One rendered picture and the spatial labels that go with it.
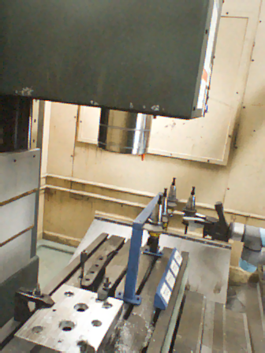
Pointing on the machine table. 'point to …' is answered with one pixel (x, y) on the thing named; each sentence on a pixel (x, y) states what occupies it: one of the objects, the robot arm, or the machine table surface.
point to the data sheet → (211, 35)
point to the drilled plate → (31, 343)
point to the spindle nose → (124, 131)
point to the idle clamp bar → (94, 273)
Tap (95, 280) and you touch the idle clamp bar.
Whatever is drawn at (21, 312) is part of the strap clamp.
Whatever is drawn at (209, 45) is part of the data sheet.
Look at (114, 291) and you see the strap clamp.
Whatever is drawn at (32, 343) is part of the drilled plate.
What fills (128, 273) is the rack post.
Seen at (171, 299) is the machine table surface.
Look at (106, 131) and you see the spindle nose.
